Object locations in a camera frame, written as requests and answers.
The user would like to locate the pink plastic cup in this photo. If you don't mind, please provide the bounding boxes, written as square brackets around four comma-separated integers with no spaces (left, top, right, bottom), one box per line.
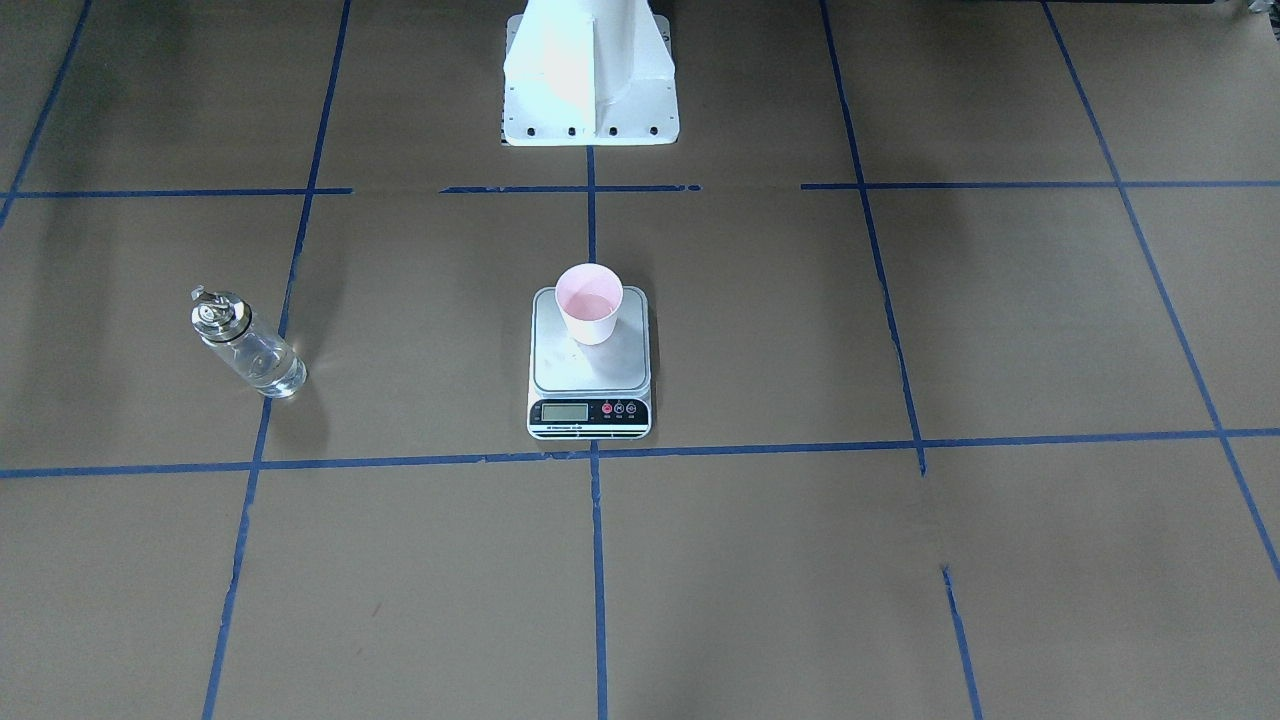
[554,263,625,346]

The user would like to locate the glass sauce bottle metal spout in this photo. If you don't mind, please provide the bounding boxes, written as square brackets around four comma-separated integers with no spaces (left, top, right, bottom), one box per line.
[189,284,308,398]

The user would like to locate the silver digital kitchen scale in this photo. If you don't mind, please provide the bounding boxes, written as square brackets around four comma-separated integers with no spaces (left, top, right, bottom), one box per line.
[526,286,654,441]

